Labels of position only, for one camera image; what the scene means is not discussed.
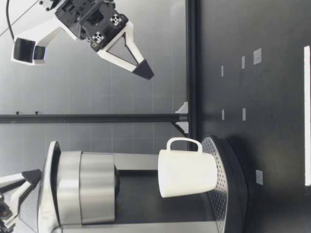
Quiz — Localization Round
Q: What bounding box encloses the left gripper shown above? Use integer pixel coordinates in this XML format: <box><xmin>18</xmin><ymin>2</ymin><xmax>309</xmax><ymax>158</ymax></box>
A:
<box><xmin>0</xmin><ymin>168</ymin><xmax>43</xmax><ymax>230</ymax></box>

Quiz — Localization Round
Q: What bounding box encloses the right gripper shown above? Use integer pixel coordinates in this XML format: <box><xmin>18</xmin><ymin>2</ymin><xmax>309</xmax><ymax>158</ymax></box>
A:
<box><xmin>54</xmin><ymin>0</ymin><xmax>156</xmax><ymax>80</ymax></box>

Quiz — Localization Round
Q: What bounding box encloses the silver and black coffee machine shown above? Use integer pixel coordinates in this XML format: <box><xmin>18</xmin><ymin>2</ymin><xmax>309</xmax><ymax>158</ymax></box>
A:
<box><xmin>38</xmin><ymin>135</ymin><xmax>251</xmax><ymax>233</ymax></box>

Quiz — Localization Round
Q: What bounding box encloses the white mug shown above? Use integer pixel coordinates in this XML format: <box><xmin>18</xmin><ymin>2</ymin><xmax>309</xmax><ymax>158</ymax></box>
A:
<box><xmin>157</xmin><ymin>137</ymin><xmax>218</xmax><ymax>199</ymax></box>

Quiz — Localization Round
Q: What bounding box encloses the white frame corner bracket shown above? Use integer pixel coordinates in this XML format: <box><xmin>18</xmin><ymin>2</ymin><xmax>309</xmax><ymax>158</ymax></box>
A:
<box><xmin>175</xmin><ymin>122</ymin><xmax>189</xmax><ymax>134</ymax></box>
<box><xmin>175</xmin><ymin>101</ymin><xmax>189</xmax><ymax>114</ymax></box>

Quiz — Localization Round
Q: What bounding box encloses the black frame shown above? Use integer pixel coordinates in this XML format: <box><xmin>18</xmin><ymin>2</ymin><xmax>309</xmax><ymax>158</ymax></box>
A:
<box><xmin>0</xmin><ymin>0</ymin><xmax>203</xmax><ymax>140</ymax></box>

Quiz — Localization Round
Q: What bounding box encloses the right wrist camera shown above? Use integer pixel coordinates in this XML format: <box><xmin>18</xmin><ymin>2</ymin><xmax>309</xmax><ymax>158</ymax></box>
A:
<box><xmin>9</xmin><ymin>23</ymin><xmax>65</xmax><ymax>67</ymax></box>

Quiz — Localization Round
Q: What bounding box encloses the black cable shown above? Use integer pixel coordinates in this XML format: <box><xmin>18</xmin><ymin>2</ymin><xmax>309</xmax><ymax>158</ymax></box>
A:
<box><xmin>6</xmin><ymin>0</ymin><xmax>17</xmax><ymax>41</ymax></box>

